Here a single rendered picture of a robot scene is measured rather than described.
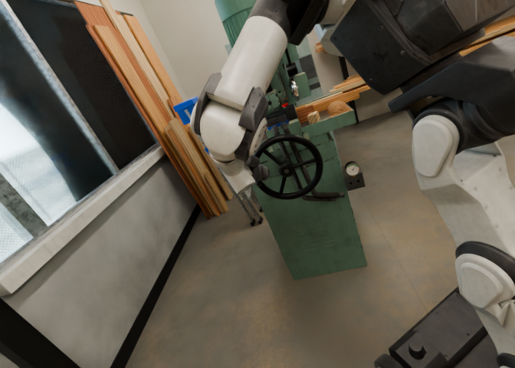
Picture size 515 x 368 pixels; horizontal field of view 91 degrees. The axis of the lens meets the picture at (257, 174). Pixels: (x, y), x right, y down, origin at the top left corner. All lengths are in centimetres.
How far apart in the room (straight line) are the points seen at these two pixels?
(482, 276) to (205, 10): 349
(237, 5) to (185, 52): 256
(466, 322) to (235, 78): 111
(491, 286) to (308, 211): 80
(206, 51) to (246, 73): 319
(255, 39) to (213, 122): 16
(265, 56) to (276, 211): 97
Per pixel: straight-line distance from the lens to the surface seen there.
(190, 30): 370
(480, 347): 123
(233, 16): 121
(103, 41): 254
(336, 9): 62
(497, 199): 75
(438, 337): 120
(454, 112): 62
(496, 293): 79
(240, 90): 44
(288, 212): 134
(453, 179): 67
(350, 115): 117
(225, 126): 46
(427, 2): 55
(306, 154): 119
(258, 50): 48
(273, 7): 54
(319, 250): 151
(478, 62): 58
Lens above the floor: 122
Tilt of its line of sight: 23 degrees down
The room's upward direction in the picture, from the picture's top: 23 degrees counter-clockwise
